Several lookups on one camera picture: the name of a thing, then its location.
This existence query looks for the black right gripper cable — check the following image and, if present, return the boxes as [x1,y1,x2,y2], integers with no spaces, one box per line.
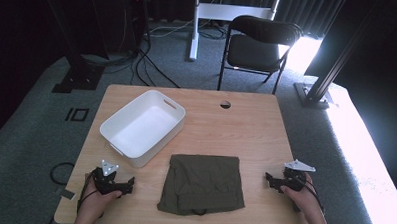
[292,177,327,215]

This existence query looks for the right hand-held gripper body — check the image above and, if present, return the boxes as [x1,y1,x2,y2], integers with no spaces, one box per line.
[277,158,317,194]

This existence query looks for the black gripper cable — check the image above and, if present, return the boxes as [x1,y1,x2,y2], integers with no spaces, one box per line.
[76,170,99,217]
[292,177,327,215]

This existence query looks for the white floor cables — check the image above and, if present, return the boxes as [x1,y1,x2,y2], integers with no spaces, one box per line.
[148,17,195,39]

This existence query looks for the grey tape piece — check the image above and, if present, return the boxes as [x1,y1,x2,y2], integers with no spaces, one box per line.
[59,188,77,201]

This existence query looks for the person's left hand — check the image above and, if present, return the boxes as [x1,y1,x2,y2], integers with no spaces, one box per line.
[81,173,124,221]

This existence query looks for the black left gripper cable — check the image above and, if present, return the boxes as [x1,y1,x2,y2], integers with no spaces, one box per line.
[76,170,99,217]

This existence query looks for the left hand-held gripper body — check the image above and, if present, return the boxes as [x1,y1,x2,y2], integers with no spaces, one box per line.
[91,159,127,196]

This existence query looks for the olive green pants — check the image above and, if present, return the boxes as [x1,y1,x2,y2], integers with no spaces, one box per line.
[156,153,248,218]

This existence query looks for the black floor cables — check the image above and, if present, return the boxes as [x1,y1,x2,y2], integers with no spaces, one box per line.
[80,7,185,89]

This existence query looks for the white metal desk frame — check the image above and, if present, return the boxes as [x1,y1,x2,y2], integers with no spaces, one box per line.
[188,0,282,65]

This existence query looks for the white plastic storage bin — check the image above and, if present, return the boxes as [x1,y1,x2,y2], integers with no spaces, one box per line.
[98,88,187,171]

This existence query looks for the black folding chair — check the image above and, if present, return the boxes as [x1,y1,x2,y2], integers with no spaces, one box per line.
[216,14,305,97]

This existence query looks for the black stand with base plate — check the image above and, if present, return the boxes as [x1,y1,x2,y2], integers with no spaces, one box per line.
[36,0,108,96]

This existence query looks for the black cable loop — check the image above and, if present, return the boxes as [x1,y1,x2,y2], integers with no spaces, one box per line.
[49,161,76,187]

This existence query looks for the black aluminium post with foot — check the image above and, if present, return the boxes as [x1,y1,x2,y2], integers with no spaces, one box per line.
[293,0,385,111]

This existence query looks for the person's right hand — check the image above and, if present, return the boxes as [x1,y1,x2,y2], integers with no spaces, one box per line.
[278,171,323,214]

